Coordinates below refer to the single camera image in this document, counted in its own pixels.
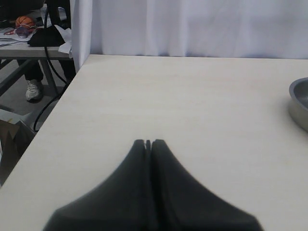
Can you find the white papers on side table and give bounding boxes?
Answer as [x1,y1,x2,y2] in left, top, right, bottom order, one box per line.
[55,25,72,55]

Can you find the white backdrop curtain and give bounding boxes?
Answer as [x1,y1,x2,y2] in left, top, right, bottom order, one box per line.
[70,0,308,68]

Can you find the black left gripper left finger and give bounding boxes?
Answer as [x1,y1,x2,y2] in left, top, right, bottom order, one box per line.
[44,140,157,231]

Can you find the stainless steel round bowl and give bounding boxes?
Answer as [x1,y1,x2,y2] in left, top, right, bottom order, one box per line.
[288,77,308,132]

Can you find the black cloth bag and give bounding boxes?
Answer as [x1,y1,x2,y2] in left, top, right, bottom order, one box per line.
[27,26,64,47]

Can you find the black hanging cable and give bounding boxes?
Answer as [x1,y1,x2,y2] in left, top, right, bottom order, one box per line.
[33,0,70,132]

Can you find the grey side table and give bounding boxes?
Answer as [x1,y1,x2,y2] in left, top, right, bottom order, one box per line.
[0,43,58,96]

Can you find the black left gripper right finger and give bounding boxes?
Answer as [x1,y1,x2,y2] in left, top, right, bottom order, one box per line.
[151,140,263,231]

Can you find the brown cardboard box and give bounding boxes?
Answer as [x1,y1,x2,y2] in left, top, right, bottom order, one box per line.
[0,109,36,185]

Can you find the person leg white sneaker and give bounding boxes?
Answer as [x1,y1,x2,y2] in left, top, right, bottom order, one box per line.
[24,62,44,103]

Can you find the orange mini basketball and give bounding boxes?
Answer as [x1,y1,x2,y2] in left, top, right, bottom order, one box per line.
[15,15,35,28]

